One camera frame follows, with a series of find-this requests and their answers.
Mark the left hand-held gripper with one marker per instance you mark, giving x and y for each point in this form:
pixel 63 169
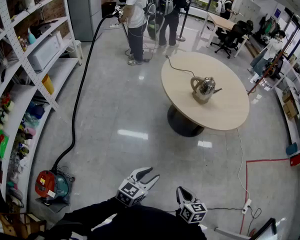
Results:
pixel 130 192

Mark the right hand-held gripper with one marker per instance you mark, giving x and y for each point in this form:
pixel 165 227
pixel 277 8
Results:
pixel 193 212

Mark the person's right forearm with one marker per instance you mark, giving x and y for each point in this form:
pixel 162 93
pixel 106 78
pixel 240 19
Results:
pixel 197 231

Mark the person's left forearm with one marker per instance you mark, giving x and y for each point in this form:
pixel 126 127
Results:
pixel 95 207

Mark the person's black sweater torso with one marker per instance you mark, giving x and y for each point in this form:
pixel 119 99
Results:
pixel 140 224

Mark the white power strip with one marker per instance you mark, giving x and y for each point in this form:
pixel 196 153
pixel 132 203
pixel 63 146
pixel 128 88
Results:
pixel 114 26
pixel 246 206

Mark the black monitor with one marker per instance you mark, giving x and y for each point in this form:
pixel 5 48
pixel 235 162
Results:
pixel 265 230

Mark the red and teal vacuum cleaner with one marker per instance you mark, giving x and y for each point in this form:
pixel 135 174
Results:
pixel 47 186

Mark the teal bin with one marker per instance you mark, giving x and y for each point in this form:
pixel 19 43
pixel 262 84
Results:
pixel 292 149

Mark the white open shelving unit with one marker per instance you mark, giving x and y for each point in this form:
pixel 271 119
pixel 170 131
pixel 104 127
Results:
pixel 292 131

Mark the yellow bin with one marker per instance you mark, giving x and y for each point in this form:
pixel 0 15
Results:
pixel 48 84

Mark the cardboard box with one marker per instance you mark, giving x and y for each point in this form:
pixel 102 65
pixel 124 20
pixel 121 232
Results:
pixel 290 110
pixel 287 97

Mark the brown wooden coat stand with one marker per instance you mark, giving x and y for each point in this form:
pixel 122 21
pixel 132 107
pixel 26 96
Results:
pixel 263 75

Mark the white microwave oven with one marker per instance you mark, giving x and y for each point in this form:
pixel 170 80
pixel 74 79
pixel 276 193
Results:
pixel 43 52

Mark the white pegboard shelving unit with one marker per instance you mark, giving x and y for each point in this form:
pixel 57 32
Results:
pixel 23 59

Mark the black office chair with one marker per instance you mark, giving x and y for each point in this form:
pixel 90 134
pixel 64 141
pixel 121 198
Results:
pixel 233 35

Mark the black box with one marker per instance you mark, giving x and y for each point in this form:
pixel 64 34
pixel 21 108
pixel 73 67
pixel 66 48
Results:
pixel 108 9

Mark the black coat stand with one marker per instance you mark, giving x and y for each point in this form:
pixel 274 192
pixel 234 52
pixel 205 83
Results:
pixel 187 11

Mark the light wooden desk white legs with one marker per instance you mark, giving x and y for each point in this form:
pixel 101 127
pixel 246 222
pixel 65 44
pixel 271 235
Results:
pixel 222 21

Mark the turquoise bottle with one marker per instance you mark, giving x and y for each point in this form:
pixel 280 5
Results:
pixel 31 37

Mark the grey cabinet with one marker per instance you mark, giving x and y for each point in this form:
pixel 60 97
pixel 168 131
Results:
pixel 83 9

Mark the clothes rack with garments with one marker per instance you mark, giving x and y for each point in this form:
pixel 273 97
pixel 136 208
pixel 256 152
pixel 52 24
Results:
pixel 270 25

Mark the white lockers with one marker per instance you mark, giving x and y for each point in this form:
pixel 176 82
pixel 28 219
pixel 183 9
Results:
pixel 250 6

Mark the round beige table black pedestal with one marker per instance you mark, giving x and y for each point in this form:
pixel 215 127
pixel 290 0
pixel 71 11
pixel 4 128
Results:
pixel 215 114

